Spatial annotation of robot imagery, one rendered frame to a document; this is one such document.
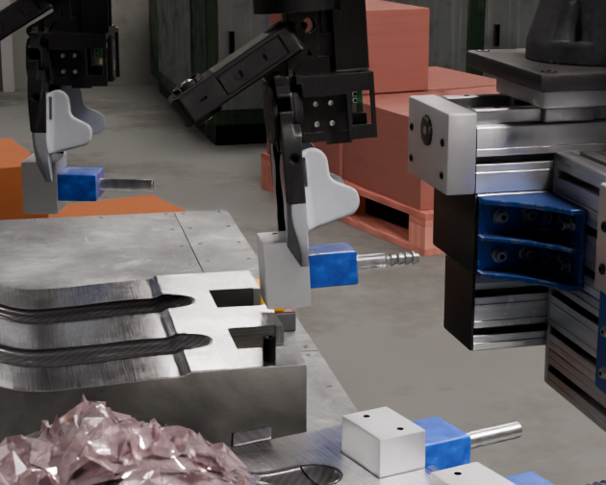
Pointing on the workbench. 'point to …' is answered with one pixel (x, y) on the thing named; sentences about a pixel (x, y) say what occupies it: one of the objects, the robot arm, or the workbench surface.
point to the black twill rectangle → (251, 435)
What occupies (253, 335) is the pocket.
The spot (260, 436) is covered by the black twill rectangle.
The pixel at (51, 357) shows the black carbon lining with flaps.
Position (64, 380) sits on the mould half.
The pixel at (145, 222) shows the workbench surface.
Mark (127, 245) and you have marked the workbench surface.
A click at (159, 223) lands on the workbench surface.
